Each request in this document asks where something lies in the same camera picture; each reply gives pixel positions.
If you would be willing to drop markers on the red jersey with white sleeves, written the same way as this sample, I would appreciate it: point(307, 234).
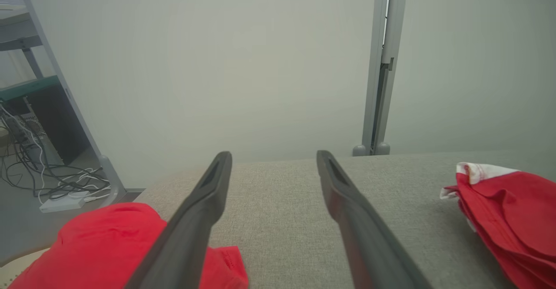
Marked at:
point(100, 245)

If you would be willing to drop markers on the red garment with white trim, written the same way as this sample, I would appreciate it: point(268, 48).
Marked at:
point(512, 210)

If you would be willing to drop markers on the grey double metal partition post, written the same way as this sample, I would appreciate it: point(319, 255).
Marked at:
point(373, 84)

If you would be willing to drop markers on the grey metal shelf frame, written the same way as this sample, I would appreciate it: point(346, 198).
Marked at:
point(110, 180)

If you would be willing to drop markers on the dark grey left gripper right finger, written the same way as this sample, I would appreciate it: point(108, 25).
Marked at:
point(369, 250)

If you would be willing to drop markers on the cream perforated basket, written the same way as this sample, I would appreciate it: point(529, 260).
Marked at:
point(17, 269)

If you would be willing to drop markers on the black computer tower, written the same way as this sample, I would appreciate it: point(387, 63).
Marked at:
point(61, 124)

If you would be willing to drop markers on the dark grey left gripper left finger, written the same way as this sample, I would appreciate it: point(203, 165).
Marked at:
point(186, 241)

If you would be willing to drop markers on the green-edged desk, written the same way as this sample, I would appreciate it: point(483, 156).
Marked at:
point(26, 88)

